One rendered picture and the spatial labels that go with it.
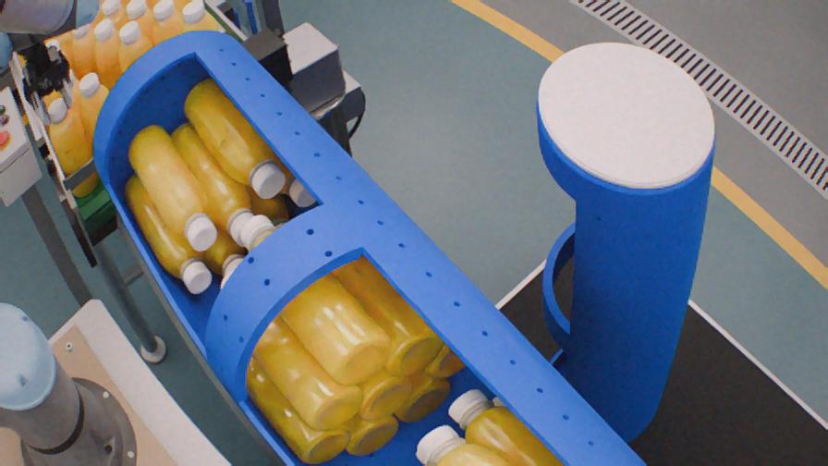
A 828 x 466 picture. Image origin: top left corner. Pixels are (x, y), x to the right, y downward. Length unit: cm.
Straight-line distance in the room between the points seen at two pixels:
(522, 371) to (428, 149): 178
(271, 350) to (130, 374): 18
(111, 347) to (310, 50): 82
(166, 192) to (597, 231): 57
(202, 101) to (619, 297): 66
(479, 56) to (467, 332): 200
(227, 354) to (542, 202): 162
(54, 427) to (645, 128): 90
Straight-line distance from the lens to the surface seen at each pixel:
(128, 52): 161
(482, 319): 101
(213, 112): 130
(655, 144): 136
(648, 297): 153
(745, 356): 222
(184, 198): 124
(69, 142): 156
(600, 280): 149
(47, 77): 144
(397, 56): 296
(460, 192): 262
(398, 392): 113
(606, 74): 144
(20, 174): 158
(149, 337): 245
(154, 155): 130
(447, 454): 96
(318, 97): 181
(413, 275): 102
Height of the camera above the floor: 205
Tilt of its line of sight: 53 degrees down
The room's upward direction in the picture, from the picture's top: 10 degrees counter-clockwise
